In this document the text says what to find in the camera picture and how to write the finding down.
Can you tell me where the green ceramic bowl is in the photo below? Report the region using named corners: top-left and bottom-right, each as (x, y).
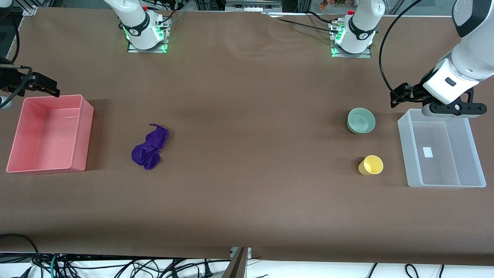
top-left (347, 107), bottom-right (376, 134)

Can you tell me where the yellow plastic cup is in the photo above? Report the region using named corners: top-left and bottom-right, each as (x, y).
top-left (358, 155), bottom-right (384, 176)

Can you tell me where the purple cloth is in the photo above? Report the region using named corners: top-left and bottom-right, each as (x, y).
top-left (131, 123), bottom-right (169, 170)

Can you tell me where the pink plastic bin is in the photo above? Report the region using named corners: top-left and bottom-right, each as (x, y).
top-left (6, 94), bottom-right (94, 173)

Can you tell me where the clear plastic bin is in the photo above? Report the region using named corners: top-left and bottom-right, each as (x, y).
top-left (398, 108), bottom-right (487, 188)

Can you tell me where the orange background object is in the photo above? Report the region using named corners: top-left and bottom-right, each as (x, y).
top-left (318, 0), bottom-right (350, 10)

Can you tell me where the brown table cover sheet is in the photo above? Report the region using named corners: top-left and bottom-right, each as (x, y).
top-left (0, 7), bottom-right (494, 267)

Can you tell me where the white power strip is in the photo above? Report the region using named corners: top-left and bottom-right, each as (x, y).
top-left (226, 0), bottom-right (282, 12)

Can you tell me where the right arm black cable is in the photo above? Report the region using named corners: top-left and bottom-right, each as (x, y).
top-left (0, 12), bottom-right (33, 97)

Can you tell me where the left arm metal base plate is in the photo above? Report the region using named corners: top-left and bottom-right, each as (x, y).
top-left (331, 21), bottom-right (372, 59)

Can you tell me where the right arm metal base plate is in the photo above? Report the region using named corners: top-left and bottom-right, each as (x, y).
top-left (127, 17), bottom-right (169, 53)

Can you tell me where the thick black base cable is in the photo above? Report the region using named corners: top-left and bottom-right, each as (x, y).
top-left (305, 11), bottom-right (340, 25)

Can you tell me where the thin black base cable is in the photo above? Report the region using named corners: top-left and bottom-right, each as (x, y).
top-left (266, 15), bottom-right (336, 34)

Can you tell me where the black looped floor cable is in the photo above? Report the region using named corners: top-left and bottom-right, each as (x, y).
top-left (0, 234), bottom-right (41, 271)

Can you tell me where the silver metal bracket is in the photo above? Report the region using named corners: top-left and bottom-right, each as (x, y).
top-left (230, 247), bottom-right (252, 260)

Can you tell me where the grey table support post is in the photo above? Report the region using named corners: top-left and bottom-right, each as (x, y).
top-left (222, 248), bottom-right (248, 278)

